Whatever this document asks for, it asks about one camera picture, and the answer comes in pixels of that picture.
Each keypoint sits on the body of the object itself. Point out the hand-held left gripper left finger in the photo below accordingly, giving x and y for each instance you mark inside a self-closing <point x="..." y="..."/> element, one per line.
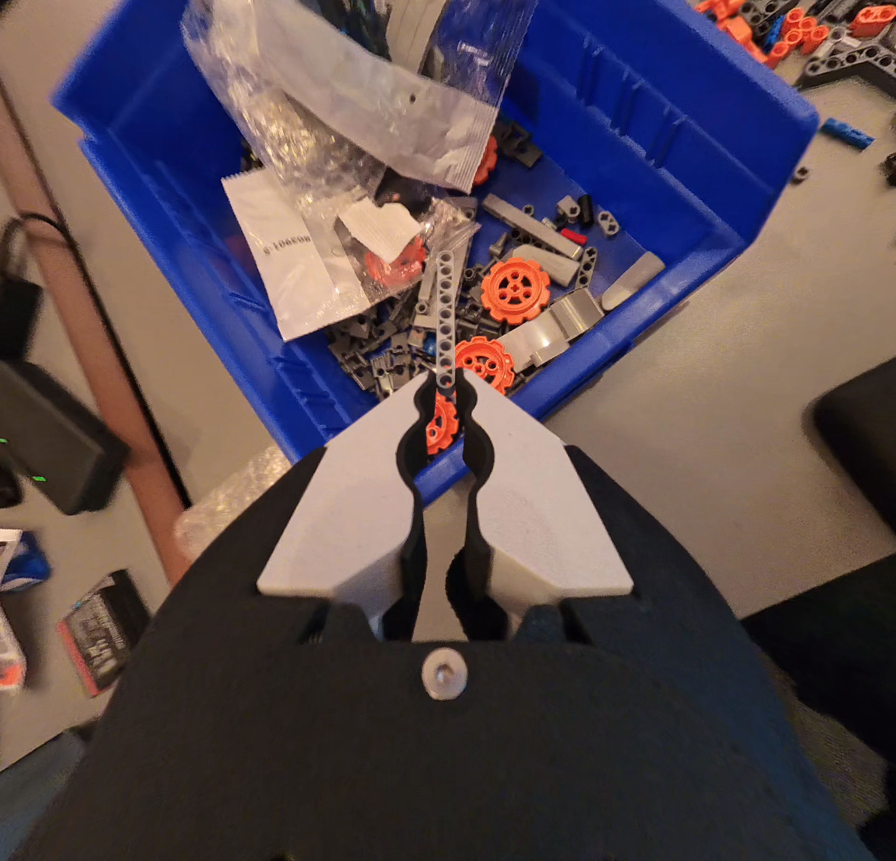
<point x="336" y="525"/>

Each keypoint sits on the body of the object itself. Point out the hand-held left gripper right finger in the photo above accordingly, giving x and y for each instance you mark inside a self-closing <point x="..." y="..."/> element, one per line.
<point x="553" y="525"/>

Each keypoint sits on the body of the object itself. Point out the long grey holed beam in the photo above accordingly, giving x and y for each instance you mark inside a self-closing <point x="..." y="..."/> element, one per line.
<point x="446" y="315"/>

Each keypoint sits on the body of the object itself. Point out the blue plastic bin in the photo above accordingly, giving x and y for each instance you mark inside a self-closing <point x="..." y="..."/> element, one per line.
<point x="630" y="140"/>

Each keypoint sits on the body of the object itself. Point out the pile of building pieces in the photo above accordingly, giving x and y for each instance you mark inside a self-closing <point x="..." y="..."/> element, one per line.
<point x="812" y="14"/>

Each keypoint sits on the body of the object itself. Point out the bubble wrap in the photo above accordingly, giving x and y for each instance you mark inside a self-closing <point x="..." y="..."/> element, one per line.
<point x="224" y="504"/>

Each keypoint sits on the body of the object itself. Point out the grey curved panel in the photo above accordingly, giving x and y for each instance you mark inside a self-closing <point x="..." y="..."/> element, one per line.
<point x="553" y="329"/>

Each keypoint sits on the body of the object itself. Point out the dark printed booklet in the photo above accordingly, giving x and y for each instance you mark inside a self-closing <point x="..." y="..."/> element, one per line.
<point x="105" y="630"/>

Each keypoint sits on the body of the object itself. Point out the grey wedge piece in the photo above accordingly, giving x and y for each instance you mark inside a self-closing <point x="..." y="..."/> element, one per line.
<point x="633" y="280"/>

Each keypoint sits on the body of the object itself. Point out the grey flat beam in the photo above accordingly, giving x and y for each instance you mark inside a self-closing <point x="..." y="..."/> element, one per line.
<point x="539" y="235"/>

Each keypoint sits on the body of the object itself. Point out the black power adapter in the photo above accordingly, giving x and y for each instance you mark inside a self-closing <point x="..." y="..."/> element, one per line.
<point x="56" y="441"/>

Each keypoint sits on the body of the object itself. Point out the white blue packet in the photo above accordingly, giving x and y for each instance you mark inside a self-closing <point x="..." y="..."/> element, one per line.
<point x="17" y="595"/>

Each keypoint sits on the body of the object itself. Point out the clear plastic parts bag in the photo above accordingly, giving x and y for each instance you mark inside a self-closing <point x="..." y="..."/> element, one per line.
<point x="336" y="70"/>

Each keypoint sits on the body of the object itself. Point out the blue pin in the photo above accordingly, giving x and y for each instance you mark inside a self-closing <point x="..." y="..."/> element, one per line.
<point x="847" y="133"/>

